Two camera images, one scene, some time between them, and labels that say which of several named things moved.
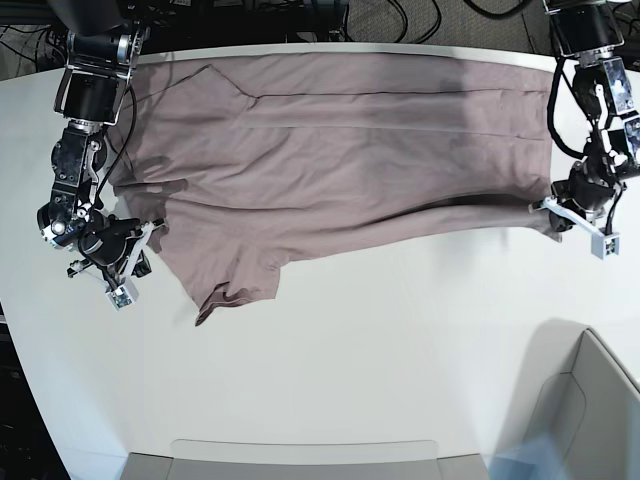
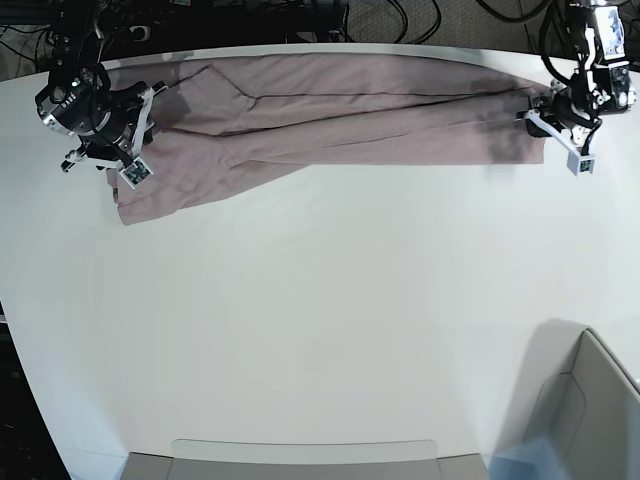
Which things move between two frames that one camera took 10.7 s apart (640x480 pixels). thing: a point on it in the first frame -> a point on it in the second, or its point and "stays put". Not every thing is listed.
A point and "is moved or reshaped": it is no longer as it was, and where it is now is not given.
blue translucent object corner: [537, 458] stays put
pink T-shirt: [242, 155] is moved or reshaped
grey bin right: [573, 389] stays put
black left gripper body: [105, 241] -> [117, 132]
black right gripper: [583, 193] -> [561, 101]
